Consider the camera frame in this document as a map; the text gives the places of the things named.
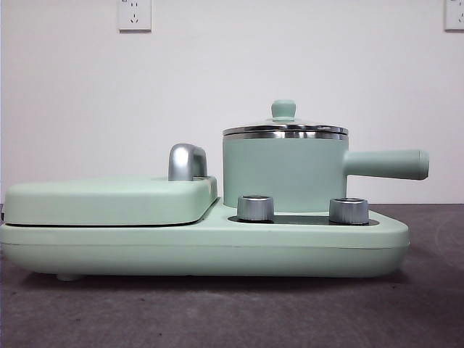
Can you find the mint green grill cover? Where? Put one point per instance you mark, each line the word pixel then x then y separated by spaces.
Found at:
pixel 101 203

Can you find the glass lid with green knob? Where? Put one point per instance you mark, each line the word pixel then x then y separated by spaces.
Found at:
pixel 283 108

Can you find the white wall socket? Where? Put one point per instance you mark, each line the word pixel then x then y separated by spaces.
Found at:
pixel 135 14
pixel 455 14

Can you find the silver control knob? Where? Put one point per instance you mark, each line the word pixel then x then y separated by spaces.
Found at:
pixel 255 208
pixel 348 211

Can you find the mint green cooker base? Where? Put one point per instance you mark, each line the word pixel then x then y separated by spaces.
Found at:
pixel 108 250

